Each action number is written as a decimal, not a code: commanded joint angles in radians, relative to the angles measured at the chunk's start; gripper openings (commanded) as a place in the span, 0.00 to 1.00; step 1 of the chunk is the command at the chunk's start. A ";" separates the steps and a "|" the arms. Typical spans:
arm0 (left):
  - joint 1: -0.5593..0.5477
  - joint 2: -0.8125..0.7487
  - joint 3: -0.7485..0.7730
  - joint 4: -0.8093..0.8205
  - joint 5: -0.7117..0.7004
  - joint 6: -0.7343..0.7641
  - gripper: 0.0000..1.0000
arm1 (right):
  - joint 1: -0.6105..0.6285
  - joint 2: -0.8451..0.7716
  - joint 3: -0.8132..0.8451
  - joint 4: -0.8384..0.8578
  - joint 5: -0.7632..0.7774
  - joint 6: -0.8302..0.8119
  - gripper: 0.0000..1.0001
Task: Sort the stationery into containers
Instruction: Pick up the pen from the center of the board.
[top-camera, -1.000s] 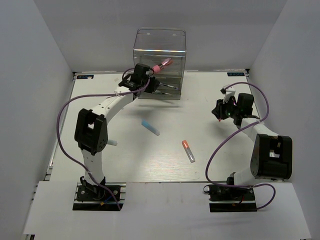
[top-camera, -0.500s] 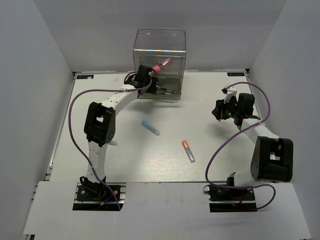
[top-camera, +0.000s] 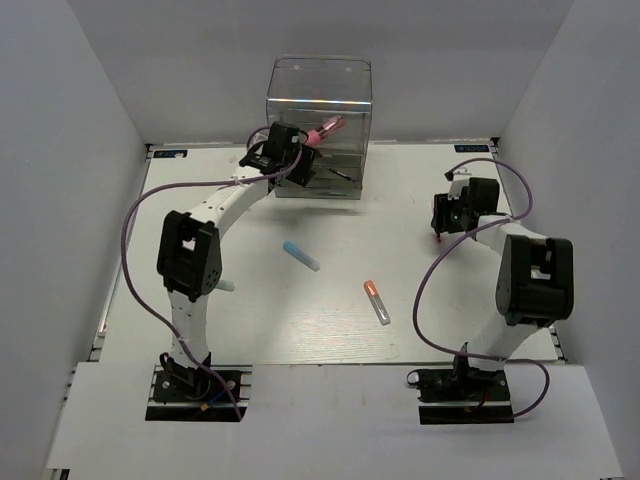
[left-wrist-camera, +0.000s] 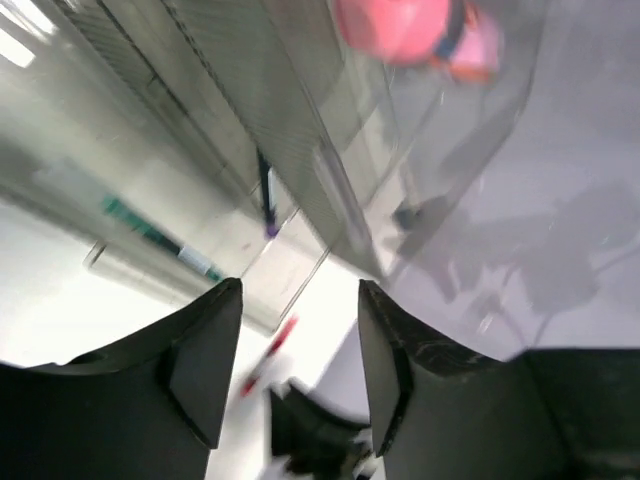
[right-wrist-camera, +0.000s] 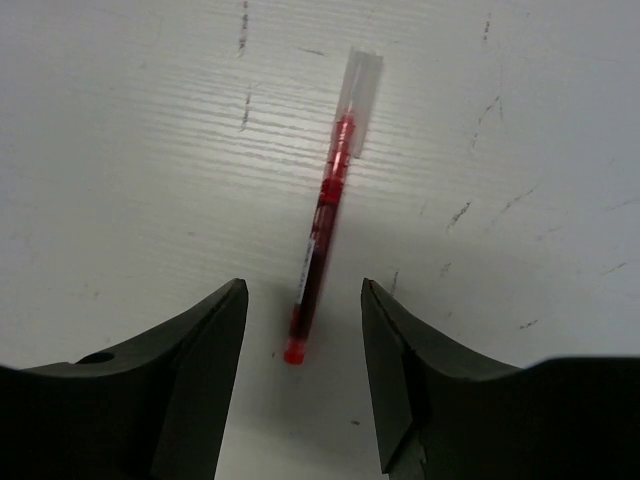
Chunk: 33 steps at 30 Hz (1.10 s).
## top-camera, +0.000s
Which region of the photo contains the blue highlighter pen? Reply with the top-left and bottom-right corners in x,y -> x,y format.
283,241 -> 320,272

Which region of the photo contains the clear acrylic drawer organizer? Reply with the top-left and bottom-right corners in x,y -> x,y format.
266,55 -> 373,200

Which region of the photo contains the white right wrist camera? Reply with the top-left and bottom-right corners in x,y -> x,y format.
444,167 -> 471,200

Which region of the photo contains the pink-capped marker tube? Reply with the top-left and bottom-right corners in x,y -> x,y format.
305,115 -> 345,147

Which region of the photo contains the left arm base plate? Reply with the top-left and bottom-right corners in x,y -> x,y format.
145,365 -> 253,423

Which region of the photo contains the orange highlighter pen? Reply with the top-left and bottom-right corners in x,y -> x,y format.
363,280 -> 390,326

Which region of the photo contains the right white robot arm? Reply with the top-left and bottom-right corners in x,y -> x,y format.
431,172 -> 574,399

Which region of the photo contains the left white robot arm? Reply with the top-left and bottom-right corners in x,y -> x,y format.
157,122 -> 322,399

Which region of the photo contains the black pen in drawer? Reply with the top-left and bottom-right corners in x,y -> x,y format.
320,166 -> 357,183

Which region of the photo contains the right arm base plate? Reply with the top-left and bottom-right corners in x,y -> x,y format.
406,369 -> 515,426

